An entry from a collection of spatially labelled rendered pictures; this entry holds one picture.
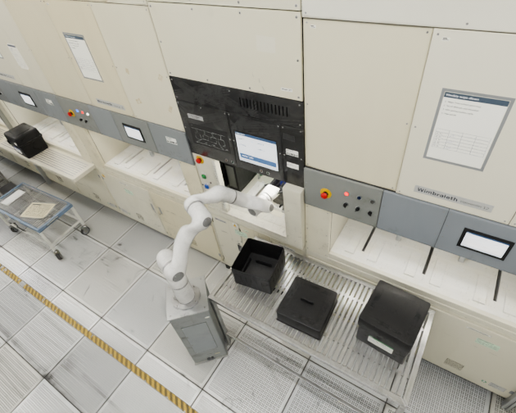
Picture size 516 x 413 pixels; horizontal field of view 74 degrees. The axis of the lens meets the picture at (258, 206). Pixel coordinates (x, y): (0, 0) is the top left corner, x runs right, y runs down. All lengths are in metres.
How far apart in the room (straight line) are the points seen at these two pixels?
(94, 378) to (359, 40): 3.01
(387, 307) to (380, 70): 1.21
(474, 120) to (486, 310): 1.21
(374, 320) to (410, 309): 0.21
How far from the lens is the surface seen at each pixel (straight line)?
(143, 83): 2.44
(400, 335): 1.99
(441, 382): 3.08
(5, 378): 3.81
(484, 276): 2.50
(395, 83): 1.54
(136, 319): 3.44
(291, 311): 2.16
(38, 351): 3.75
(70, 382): 3.46
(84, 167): 3.91
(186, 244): 2.03
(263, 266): 2.46
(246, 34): 1.75
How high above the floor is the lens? 2.77
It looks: 45 degrees down
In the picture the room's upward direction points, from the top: 9 degrees counter-clockwise
